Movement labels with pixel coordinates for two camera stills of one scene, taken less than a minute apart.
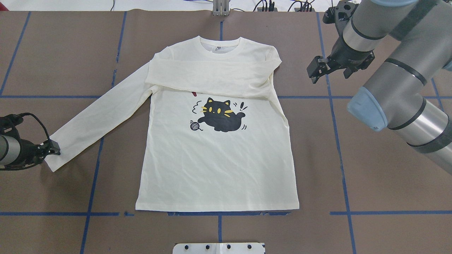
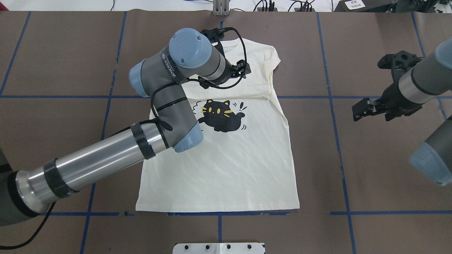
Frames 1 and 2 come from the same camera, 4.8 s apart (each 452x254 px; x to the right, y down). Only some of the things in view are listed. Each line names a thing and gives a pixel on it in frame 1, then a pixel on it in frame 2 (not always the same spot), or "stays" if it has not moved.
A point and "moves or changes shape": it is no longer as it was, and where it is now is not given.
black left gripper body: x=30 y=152 → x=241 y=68
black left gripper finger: x=52 y=147 → x=242 y=68
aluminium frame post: x=221 y=7 stays
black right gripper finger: x=319 y=65 → x=365 y=107
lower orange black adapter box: x=297 y=9 stays
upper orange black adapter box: x=260 y=9 stays
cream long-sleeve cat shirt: x=217 y=138 moves or changes shape
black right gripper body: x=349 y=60 → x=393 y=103
